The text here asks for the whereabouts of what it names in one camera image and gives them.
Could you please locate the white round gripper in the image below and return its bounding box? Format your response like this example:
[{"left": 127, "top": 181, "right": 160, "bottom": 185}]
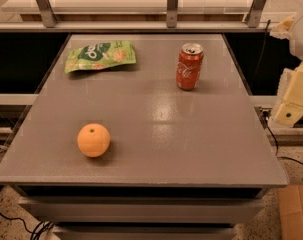
[{"left": 270, "top": 10, "right": 303, "bottom": 127}]

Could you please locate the red coke can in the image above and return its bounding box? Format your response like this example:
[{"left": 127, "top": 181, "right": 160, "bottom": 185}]
[{"left": 176, "top": 43, "right": 204, "bottom": 91}]

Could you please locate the brown cardboard box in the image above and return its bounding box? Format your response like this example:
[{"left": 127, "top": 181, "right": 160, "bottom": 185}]
[{"left": 278, "top": 185, "right": 303, "bottom": 240}]

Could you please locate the grey drawer cabinet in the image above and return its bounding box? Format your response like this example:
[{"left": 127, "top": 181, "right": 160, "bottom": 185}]
[{"left": 0, "top": 35, "right": 288, "bottom": 240}]

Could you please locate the green snack bag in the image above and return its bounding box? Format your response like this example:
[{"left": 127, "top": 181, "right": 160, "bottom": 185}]
[{"left": 65, "top": 40, "right": 136, "bottom": 73}]

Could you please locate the orange fruit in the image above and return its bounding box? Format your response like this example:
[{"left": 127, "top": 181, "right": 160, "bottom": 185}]
[{"left": 77, "top": 124, "right": 111, "bottom": 158}]

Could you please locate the black cable right floor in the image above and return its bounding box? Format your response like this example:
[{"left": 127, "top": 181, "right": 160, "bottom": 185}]
[{"left": 260, "top": 110, "right": 303, "bottom": 168}]

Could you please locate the metal window frame rail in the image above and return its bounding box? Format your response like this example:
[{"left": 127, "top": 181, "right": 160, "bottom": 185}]
[{"left": 0, "top": 0, "right": 295, "bottom": 33}]

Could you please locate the black cables left floor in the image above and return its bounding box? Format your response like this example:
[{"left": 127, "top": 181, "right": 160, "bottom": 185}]
[{"left": 0, "top": 205, "right": 55, "bottom": 240}]

